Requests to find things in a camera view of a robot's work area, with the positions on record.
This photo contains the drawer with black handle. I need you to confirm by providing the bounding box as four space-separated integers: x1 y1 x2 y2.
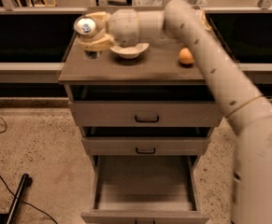
82 137 210 156
69 101 222 127

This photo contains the black stand leg left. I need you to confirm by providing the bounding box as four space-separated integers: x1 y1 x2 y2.
6 174 32 224

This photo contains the middle drawer with black handle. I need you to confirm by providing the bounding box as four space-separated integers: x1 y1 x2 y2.
82 137 210 156

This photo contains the white paper bowl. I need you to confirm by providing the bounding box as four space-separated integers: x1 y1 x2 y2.
110 43 150 60

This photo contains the orange fruit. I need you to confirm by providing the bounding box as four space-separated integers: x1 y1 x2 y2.
179 48 194 64

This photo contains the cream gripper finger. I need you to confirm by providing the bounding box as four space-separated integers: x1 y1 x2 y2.
80 12 98 34
79 35 114 51

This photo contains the silver blue redbull can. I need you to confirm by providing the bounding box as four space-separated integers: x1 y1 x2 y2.
75 17 100 59

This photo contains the open bottom drawer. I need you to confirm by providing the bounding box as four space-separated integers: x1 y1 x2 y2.
81 156 209 224

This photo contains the top drawer with black handle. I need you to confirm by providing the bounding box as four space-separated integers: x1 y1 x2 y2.
69 101 222 127

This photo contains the metal railing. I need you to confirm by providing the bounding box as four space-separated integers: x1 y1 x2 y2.
0 0 272 85

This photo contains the grey drawer cabinet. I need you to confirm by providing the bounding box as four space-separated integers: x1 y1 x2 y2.
57 5 242 224

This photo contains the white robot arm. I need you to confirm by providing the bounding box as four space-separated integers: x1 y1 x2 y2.
74 0 272 224

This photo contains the black floor cable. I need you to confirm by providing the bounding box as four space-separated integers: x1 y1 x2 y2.
0 161 59 224

